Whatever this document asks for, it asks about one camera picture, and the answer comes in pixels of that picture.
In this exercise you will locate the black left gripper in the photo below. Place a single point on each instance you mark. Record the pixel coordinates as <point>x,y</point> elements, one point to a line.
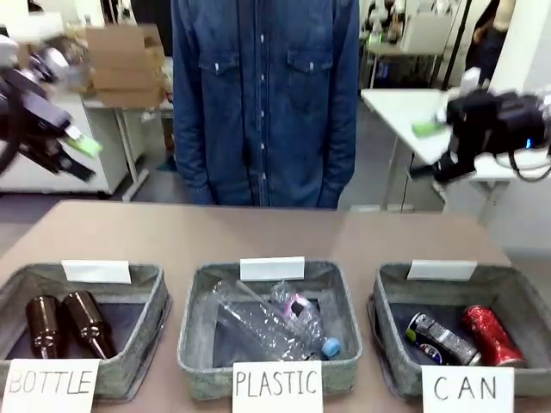
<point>39,107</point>

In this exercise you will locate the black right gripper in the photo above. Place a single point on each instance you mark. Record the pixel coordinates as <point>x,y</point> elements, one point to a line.
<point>495,122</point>

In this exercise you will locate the brown glass bottle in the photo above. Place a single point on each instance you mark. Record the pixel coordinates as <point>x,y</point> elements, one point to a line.
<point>43,327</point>
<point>88,322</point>

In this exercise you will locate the silver black drink can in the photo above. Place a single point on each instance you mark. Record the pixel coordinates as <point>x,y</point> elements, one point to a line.
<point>443,337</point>

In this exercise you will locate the red drink can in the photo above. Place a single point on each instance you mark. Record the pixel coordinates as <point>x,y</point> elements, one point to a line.
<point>490,333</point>

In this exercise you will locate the small pink label plastic bottle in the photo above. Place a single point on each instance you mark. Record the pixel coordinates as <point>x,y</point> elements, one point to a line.
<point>297,307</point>

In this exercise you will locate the large clear plastic bottle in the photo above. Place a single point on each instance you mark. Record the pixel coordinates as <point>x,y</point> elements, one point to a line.
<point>249,322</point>

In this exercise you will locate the grey fabric basket bottle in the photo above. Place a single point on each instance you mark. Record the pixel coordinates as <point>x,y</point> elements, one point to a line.
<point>146,301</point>

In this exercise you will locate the grey fabric basket can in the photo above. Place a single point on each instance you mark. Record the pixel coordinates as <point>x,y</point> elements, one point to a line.
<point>383,310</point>

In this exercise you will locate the grey fabric basket plastic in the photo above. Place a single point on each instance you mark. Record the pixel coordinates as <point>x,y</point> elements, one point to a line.
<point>198,310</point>

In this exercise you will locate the white paper sign CAN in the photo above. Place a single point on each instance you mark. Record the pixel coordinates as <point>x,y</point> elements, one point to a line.
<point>467,389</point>

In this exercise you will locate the large white table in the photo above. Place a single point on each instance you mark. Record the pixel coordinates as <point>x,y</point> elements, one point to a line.
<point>396,107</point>

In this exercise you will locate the white side table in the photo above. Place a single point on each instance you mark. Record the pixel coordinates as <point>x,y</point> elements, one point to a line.
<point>125,120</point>

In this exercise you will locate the flat cardboard box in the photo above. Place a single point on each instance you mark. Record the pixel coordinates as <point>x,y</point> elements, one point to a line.
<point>125,77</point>
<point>129,98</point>

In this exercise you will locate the background grey desk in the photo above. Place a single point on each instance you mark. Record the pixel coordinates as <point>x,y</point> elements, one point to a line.
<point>400,49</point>

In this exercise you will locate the black tripod pole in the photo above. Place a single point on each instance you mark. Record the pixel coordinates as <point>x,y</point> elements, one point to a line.
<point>458,34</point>

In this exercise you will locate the background person dark clothes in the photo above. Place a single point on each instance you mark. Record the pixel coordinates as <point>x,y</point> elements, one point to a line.
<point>488,43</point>

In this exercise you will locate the white background box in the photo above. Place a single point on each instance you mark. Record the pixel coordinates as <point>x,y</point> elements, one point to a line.
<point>426,32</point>

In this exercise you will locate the blank white card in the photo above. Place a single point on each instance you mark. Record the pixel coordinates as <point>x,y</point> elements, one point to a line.
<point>442,270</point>
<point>97,272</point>
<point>272,269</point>

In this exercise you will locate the large open cardboard box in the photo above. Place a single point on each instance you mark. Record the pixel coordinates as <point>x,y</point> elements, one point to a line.
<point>120,43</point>

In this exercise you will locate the person in denim shirt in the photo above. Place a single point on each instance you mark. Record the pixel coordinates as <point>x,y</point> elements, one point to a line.
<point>267,107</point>

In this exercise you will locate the white paper sign BOTTLE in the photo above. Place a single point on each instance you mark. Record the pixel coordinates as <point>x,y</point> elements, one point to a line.
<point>51,383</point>

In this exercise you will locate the white paper sign PLASTIC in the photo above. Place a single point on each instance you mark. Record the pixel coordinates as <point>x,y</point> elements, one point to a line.
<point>277,383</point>

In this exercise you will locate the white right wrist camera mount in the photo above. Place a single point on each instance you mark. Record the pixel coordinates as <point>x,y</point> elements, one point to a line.
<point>471,79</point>

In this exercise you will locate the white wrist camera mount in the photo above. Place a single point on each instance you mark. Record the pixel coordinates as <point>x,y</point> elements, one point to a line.
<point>53,62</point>
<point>471,79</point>

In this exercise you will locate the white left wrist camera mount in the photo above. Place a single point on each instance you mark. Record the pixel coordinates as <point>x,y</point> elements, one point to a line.
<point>53,62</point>

